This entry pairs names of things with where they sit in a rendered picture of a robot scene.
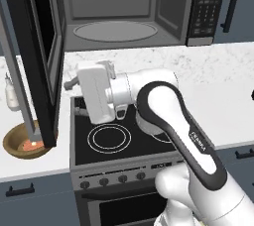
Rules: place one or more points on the brown wooden bowl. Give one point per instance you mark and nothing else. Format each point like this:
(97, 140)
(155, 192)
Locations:
(11, 145)

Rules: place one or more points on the orange waffle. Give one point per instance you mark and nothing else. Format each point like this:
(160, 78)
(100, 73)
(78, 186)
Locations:
(29, 144)

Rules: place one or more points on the black microwave door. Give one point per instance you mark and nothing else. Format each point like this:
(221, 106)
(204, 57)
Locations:
(36, 48)

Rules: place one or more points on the small black object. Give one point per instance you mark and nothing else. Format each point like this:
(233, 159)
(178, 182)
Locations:
(252, 94)

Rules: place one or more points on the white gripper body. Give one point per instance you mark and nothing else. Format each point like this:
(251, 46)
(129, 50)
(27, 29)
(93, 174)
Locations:
(96, 94)

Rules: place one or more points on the white bottle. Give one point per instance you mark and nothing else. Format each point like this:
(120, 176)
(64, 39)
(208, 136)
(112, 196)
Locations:
(12, 96)

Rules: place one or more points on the blue-grey drawer front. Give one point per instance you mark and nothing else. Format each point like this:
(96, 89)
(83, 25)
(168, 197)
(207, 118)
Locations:
(239, 173)
(43, 208)

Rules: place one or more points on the black oven door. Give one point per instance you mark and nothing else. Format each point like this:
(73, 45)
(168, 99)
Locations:
(125, 208)

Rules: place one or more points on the blue-grey cupboard door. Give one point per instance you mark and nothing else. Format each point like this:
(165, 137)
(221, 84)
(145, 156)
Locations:
(243, 8)

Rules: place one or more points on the black and steel stove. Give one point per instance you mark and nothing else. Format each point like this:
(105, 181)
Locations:
(109, 157)

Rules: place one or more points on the black microwave oven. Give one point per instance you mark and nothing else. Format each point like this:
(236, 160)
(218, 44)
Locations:
(132, 12)

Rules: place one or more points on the black stove knob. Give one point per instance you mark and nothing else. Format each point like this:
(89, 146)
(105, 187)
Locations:
(141, 175)
(103, 181)
(122, 179)
(85, 185)

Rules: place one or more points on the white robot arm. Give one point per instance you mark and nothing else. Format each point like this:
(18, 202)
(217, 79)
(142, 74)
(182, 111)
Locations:
(198, 150)

